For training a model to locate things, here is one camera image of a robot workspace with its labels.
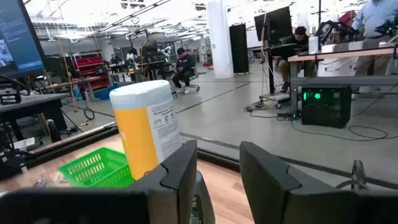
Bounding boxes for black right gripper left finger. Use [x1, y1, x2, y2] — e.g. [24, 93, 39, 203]
[130, 139, 216, 224]

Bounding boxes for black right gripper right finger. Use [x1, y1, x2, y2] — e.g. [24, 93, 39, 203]
[239, 141, 352, 224]

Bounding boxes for yellow wipes canister white lid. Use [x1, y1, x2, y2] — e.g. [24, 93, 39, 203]
[109, 80, 183, 181]

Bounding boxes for green plastic basket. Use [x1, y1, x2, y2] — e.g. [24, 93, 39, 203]
[58, 147, 135, 189]

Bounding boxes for black computer green lights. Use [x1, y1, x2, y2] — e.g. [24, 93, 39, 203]
[300, 86, 352, 129]

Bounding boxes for person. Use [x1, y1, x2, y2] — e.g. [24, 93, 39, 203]
[351, 0, 398, 94]
[277, 26, 312, 93]
[172, 47, 197, 95]

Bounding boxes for black partition panel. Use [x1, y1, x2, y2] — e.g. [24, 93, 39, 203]
[229, 23, 249, 75]

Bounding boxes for wooden top work table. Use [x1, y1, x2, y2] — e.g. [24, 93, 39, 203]
[287, 45, 398, 119]

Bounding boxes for red storage rack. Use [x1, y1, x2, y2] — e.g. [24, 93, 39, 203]
[72, 55, 110, 91]

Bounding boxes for white pillar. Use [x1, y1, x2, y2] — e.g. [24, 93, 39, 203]
[206, 0, 234, 80]

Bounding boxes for black monitor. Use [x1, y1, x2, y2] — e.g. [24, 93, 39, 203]
[254, 6, 294, 47]

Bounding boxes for black work table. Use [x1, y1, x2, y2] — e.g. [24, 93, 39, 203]
[0, 92, 71, 141]

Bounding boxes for monitor with blue screen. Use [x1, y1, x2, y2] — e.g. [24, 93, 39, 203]
[0, 0, 48, 78]

